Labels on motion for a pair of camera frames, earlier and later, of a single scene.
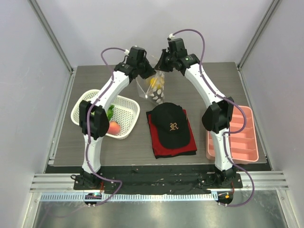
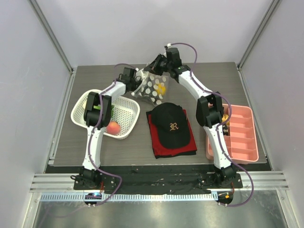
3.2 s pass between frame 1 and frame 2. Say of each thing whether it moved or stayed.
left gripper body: moved
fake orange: moved
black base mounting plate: stayed
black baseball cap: stayed
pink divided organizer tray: stayed
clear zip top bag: moved
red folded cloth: stayed
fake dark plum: moved
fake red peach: stayed
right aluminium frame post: stayed
